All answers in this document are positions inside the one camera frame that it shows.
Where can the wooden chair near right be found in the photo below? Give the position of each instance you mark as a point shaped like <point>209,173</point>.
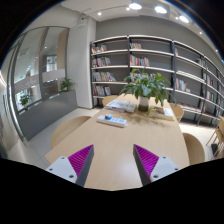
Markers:
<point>195,149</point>

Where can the blue white charger plug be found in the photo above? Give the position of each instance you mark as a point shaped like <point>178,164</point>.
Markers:
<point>108,116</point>

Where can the book stack right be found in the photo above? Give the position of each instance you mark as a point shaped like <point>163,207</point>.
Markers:
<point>161,113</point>

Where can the stack of magazines left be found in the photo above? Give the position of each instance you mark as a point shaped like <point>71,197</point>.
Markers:
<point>120,105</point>

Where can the wooden chair far right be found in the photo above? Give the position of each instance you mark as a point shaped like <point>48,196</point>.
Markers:
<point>177,110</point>

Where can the wooden chair at edge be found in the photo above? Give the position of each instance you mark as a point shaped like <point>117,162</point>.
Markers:
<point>218,136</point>

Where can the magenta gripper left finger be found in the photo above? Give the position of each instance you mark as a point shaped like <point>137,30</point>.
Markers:
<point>74,168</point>

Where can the small plant by window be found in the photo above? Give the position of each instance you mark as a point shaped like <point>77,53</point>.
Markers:
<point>24,100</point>

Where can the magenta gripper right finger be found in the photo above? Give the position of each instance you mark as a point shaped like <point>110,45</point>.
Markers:
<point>152,167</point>

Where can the green potted plant white pot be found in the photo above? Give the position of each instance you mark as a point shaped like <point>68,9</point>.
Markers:
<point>144,86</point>

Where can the wooden chair near left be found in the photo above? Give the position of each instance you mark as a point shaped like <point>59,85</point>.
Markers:
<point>67,128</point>

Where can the large wall bookshelf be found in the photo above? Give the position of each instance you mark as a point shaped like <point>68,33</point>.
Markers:
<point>195,81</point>

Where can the white power strip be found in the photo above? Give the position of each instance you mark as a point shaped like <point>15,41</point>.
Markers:
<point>112,121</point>

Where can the small plant on ledge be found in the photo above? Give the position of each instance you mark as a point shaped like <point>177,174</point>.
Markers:
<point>66,84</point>

